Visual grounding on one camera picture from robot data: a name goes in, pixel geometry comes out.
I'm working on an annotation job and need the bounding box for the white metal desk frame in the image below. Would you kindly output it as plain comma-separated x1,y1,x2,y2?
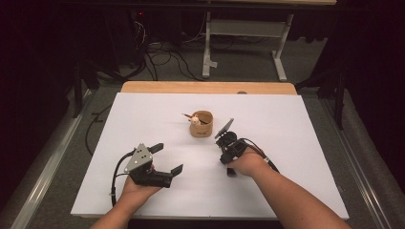
202,10,296,82

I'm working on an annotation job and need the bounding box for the white table board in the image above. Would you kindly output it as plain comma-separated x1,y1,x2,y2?
70,92,350,221

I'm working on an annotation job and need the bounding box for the bundle of black floor cables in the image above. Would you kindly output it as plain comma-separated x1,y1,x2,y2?
126,18,205,82

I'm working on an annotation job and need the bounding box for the grey metal floor rail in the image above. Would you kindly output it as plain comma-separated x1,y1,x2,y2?
317,94,396,229
10,90,94,229

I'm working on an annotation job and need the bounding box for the black floor cable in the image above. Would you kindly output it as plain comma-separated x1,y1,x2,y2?
84,104,113,157

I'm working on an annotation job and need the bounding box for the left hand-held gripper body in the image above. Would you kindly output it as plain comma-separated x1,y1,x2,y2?
123,142,175,189

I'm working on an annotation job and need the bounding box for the person's left hand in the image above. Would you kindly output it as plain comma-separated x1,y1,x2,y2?
121,177,162,205

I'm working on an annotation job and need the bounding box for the hand-held gripper cable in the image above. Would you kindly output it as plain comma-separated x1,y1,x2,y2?
238,137,281,175
110,150,137,208

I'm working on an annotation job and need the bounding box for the light wooden table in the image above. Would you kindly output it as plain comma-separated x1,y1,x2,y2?
120,80,298,95

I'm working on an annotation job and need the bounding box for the right hand-held gripper cable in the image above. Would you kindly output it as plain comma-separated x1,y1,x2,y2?
238,137,281,175

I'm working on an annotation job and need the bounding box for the black metal stand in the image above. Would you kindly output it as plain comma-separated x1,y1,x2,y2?
294,68,348,131
71,59,100,119

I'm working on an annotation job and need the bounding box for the left hand-held gripper cable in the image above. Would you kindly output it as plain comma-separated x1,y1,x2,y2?
110,150,137,208

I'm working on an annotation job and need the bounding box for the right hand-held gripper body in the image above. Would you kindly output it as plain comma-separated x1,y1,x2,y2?
214,117,249,166

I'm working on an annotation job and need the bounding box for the person's right hand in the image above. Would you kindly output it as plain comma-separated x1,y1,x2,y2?
226,147,272,177

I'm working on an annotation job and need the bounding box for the round wooden brush holder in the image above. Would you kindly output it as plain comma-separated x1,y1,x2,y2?
188,110,214,138

